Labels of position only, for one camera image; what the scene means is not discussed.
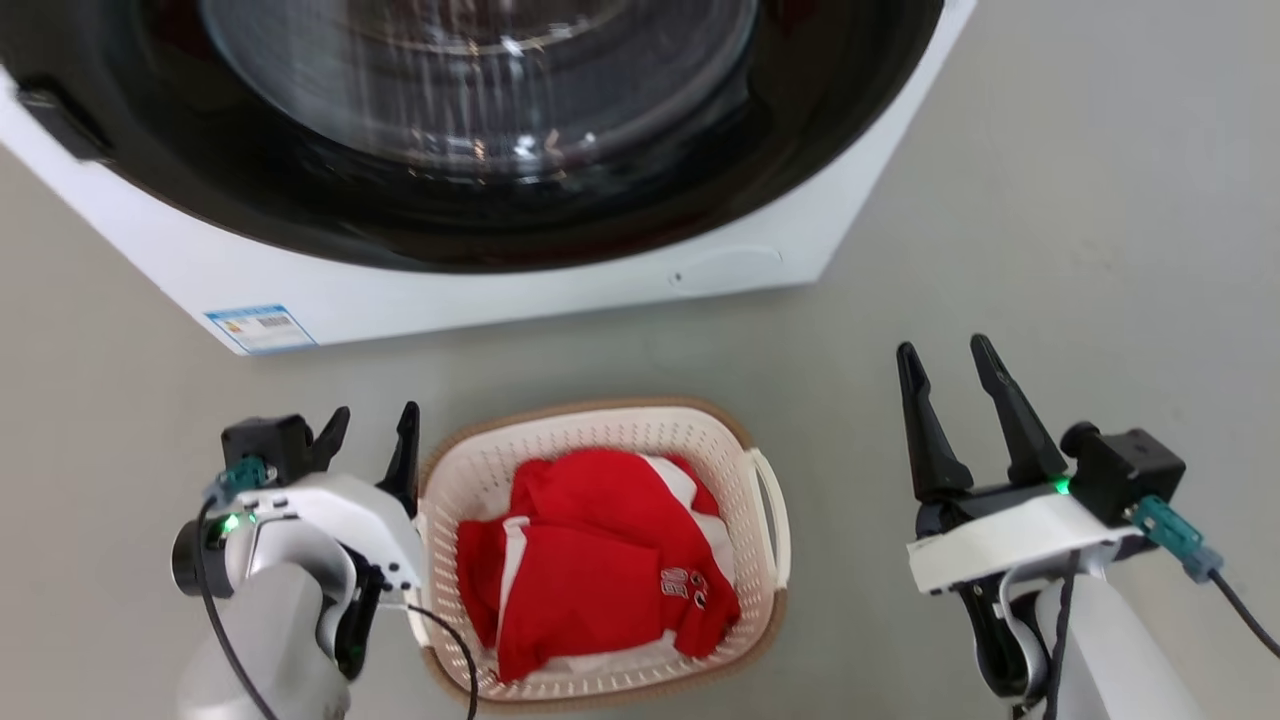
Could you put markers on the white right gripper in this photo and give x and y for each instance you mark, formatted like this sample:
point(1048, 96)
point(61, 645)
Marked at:
point(1010, 545)

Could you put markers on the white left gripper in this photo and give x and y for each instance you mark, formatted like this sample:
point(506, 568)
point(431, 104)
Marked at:
point(340, 505)

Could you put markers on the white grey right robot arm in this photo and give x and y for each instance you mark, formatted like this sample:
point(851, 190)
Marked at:
point(1120, 650)

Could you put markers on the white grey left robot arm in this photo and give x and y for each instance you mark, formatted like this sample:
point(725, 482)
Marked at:
point(275, 630)

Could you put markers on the white plastic laundry basket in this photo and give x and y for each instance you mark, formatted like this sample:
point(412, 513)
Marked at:
point(730, 450)

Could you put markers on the blue white energy label sticker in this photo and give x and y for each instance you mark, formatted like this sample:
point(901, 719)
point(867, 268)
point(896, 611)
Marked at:
point(262, 328)

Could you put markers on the red and white shirt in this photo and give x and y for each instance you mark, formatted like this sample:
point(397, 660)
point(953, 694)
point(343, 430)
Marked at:
point(590, 570)

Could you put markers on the white washing machine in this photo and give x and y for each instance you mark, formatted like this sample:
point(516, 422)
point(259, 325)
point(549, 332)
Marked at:
point(560, 285)

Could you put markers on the black round glass washer door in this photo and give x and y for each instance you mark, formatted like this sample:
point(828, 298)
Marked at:
point(300, 190)

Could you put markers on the white oval filter cover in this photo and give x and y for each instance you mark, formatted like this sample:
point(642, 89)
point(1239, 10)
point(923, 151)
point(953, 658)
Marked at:
point(728, 266)

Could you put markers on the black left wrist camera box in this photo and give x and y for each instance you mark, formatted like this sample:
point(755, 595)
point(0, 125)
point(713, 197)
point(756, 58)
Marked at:
point(265, 445)

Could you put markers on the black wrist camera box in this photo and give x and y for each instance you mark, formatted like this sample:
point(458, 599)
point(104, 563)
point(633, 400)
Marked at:
point(265, 445)
point(1130, 470)

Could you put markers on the teal left camera plug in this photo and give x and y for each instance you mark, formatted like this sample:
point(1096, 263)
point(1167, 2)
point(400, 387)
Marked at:
point(243, 475)

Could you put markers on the teal camera plug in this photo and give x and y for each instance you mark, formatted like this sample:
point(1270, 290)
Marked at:
point(1175, 535)
point(243, 475)

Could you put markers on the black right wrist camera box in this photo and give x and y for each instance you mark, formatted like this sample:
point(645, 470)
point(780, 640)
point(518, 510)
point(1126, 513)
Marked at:
point(1130, 470)

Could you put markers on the teal right camera plug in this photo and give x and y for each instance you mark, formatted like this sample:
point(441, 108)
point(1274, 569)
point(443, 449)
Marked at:
point(1175, 535)

